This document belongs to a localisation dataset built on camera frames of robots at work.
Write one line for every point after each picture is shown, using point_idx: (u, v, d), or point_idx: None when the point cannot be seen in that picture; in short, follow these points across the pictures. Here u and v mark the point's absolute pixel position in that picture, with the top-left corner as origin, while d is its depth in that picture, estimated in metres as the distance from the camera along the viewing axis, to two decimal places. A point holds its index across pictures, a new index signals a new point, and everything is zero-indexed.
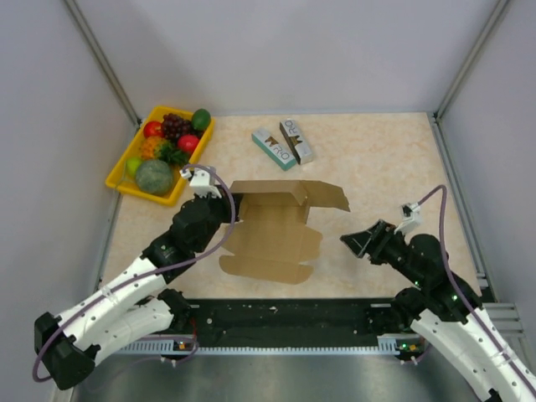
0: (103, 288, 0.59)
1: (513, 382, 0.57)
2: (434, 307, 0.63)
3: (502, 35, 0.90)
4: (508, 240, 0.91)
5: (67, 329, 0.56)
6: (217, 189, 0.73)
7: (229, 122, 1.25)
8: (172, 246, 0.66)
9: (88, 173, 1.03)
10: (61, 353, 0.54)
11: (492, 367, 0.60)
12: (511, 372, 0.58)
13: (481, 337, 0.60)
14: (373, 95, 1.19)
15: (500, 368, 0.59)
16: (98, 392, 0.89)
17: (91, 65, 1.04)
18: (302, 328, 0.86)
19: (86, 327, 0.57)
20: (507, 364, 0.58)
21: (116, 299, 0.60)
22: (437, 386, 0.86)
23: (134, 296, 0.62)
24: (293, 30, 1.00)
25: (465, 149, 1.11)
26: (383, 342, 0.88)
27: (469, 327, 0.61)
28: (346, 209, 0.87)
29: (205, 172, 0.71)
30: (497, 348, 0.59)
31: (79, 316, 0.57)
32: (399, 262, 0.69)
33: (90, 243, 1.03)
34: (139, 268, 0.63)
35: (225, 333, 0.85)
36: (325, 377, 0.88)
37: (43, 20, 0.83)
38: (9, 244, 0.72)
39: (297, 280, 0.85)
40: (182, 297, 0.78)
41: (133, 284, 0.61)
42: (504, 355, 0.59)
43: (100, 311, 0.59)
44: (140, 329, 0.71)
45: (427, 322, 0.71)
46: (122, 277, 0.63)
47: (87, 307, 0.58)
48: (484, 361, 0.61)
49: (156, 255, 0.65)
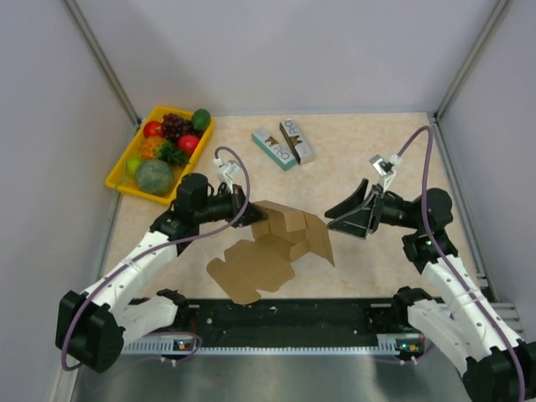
0: (125, 257, 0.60)
1: (478, 323, 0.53)
2: (409, 252, 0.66)
3: (503, 35, 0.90)
4: (508, 240, 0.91)
5: (96, 301, 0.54)
6: (232, 185, 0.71)
7: (229, 122, 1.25)
8: (177, 220, 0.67)
9: (88, 172, 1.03)
10: (96, 321, 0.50)
11: (459, 311, 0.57)
12: (476, 312, 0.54)
13: (450, 279, 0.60)
14: (373, 95, 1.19)
15: (465, 307, 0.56)
16: (98, 393, 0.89)
17: (90, 64, 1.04)
18: (302, 328, 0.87)
19: (117, 294, 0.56)
20: (473, 304, 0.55)
21: (140, 266, 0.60)
22: (436, 387, 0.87)
23: (152, 265, 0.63)
24: (293, 30, 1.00)
25: (466, 150, 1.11)
26: (383, 342, 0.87)
27: (439, 267, 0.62)
28: (332, 262, 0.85)
29: (235, 165, 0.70)
30: (464, 289, 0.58)
31: (105, 286, 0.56)
32: (399, 219, 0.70)
33: (90, 242, 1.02)
34: (153, 239, 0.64)
35: (224, 333, 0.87)
36: (325, 377, 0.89)
37: (42, 20, 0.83)
38: (9, 245, 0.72)
39: (243, 301, 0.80)
40: (179, 296, 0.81)
41: (152, 252, 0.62)
42: (470, 295, 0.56)
43: (126, 279, 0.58)
44: (153, 318, 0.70)
45: (421, 306, 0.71)
46: (139, 248, 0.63)
47: (112, 276, 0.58)
48: (454, 307, 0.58)
49: (164, 229, 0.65)
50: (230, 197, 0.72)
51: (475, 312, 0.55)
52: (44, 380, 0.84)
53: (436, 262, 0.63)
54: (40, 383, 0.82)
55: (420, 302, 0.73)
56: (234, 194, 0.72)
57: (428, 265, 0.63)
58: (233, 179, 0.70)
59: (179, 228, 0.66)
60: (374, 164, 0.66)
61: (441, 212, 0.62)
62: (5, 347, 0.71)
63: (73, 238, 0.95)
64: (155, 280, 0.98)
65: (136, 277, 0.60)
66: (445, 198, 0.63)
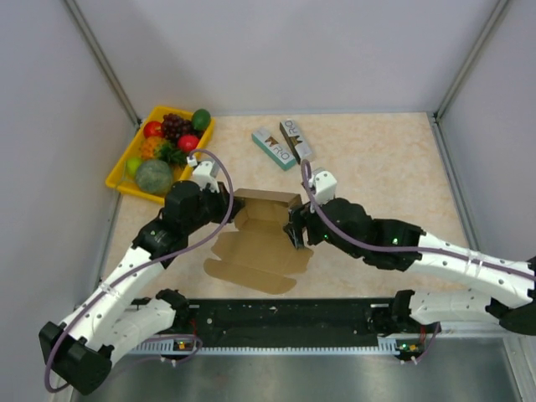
0: (101, 284, 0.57)
1: (501, 280, 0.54)
2: (384, 262, 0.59)
3: (503, 36, 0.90)
4: (508, 240, 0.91)
5: (74, 332, 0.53)
6: (216, 183, 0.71)
7: (229, 122, 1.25)
8: (162, 230, 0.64)
9: (87, 172, 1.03)
10: (75, 356, 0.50)
11: (473, 280, 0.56)
12: (492, 273, 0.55)
13: (445, 260, 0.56)
14: (373, 95, 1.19)
15: (480, 276, 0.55)
16: (98, 393, 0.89)
17: (90, 64, 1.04)
18: (302, 328, 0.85)
19: (94, 326, 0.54)
20: (482, 269, 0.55)
21: (119, 292, 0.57)
22: (435, 386, 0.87)
23: (135, 287, 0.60)
24: (293, 31, 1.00)
25: (466, 149, 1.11)
26: (383, 342, 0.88)
27: (426, 258, 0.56)
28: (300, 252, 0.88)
29: (208, 162, 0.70)
30: (463, 260, 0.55)
31: (83, 316, 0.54)
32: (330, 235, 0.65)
33: (89, 244, 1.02)
34: (135, 258, 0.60)
35: (224, 333, 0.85)
36: (325, 378, 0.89)
37: (42, 20, 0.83)
38: (9, 246, 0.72)
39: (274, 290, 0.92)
40: (180, 296, 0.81)
41: (132, 275, 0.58)
42: (474, 262, 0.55)
43: (104, 306, 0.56)
44: (146, 326, 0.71)
45: (416, 307, 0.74)
46: (120, 270, 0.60)
47: (90, 306, 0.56)
48: (465, 280, 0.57)
49: (146, 242, 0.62)
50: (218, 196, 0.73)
51: (489, 274, 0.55)
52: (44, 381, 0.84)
53: (421, 256, 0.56)
54: (39, 383, 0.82)
55: (414, 300, 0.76)
56: (220, 192, 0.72)
57: (414, 262, 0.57)
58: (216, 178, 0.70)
59: (167, 238, 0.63)
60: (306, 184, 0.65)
61: (351, 213, 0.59)
62: (4, 347, 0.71)
63: (73, 239, 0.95)
64: (155, 281, 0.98)
65: (115, 304, 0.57)
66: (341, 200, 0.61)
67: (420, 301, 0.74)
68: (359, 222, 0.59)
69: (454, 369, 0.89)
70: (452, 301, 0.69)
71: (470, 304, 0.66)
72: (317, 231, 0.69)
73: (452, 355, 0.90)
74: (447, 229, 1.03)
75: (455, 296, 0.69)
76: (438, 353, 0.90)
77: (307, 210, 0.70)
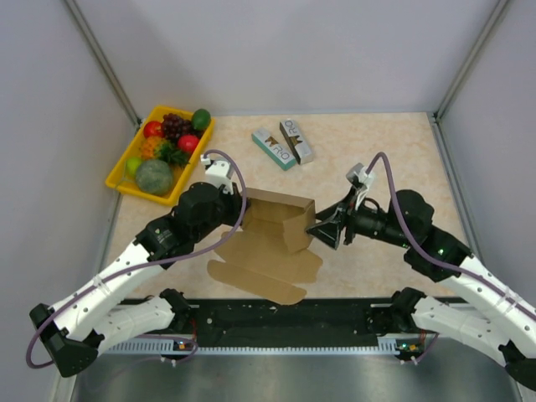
0: (94, 278, 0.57)
1: (526, 327, 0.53)
2: (422, 265, 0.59)
3: (502, 35, 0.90)
4: (507, 239, 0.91)
5: (59, 321, 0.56)
6: (230, 184, 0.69)
7: (229, 122, 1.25)
8: (168, 229, 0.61)
9: (87, 172, 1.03)
10: (55, 347, 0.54)
11: (499, 316, 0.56)
12: (519, 316, 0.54)
13: (481, 287, 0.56)
14: (372, 95, 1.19)
15: (508, 315, 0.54)
16: (98, 393, 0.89)
17: (90, 63, 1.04)
18: (301, 329, 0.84)
19: (79, 318, 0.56)
20: (513, 309, 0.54)
21: (109, 289, 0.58)
22: (435, 386, 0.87)
23: (126, 286, 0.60)
24: (293, 30, 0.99)
25: (465, 149, 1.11)
26: (382, 342, 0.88)
27: (464, 280, 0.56)
28: (318, 264, 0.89)
29: (225, 163, 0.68)
30: (498, 295, 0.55)
31: (70, 306, 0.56)
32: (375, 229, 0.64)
33: (90, 243, 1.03)
34: (134, 255, 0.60)
35: (224, 333, 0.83)
36: (325, 377, 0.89)
37: (42, 21, 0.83)
38: (8, 245, 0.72)
39: (286, 301, 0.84)
40: (183, 298, 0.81)
41: (126, 274, 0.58)
42: (508, 300, 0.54)
43: (92, 301, 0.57)
44: (142, 323, 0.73)
45: (423, 311, 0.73)
46: (117, 264, 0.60)
47: (79, 297, 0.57)
48: (492, 311, 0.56)
49: (151, 239, 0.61)
50: (230, 198, 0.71)
51: (518, 316, 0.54)
52: (44, 382, 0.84)
53: (460, 276, 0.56)
54: (40, 382, 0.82)
55: (422, 302, 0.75)
56: (234, 193, 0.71)
57: (452, 278, 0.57)
58: (232, 179, 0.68)
59: (170, 239, 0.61)
60: (349, 177, 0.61)
61: (420, 212, 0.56)
62: (3, 347, 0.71)
63: (73, 238, 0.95)
64: (155, 280, 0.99)
65: (105, 299, 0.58)
66: (413, 198, 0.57)
67: (429, 307, 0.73)
68: (421, 223, 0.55)
69: (454, 370, 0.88)
70: (467, 323, 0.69)
71: (482, 333, 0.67)
72: (360, 229, 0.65)
73: (451, 356, 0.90)
74: (447, 229, 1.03)
75: (472, 322, 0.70)
76: (439, 353, 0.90)
77: (354, 207, 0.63)
